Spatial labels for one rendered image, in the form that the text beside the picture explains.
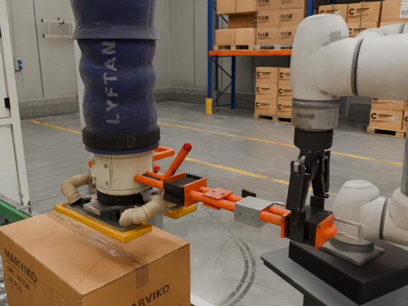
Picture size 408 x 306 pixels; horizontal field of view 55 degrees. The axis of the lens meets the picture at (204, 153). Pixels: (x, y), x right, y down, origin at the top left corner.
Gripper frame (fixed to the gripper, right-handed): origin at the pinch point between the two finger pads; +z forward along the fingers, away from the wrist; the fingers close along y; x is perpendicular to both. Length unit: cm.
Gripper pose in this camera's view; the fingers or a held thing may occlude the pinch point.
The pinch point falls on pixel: (306, 221)
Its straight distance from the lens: 86.8
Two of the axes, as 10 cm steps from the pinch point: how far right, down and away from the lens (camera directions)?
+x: 7.6, 1.6, -6.2
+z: 0.0, 9.7, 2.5
